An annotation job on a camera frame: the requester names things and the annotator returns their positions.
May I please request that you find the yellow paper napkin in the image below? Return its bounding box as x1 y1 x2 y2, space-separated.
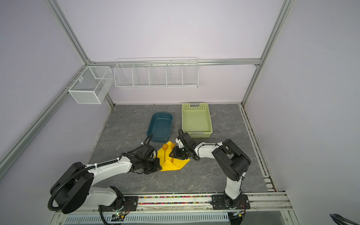
157 141 190 172

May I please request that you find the orange plastic spoon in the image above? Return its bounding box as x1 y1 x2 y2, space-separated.
162 144 169 163

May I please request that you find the orange plastic fork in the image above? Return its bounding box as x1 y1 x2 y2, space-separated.
169 143 176 163

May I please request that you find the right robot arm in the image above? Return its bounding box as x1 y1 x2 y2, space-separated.
169 129 251 211

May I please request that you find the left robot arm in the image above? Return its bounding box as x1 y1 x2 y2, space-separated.
47 134 162 214

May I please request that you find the dark teal plastic tray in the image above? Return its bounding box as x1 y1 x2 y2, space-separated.
147 112 173 143

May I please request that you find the light green plastic basket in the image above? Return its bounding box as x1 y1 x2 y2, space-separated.
182 103 213 138

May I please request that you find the small white mesh basket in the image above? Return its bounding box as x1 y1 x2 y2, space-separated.
68 66 114 105

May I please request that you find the long white wire rack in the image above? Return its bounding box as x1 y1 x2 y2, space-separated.
114 57 199 88

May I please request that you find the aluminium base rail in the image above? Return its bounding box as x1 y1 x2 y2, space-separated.
51 192 299 225

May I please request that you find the black cable bottom right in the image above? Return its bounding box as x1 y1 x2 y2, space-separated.
329 213 359 225

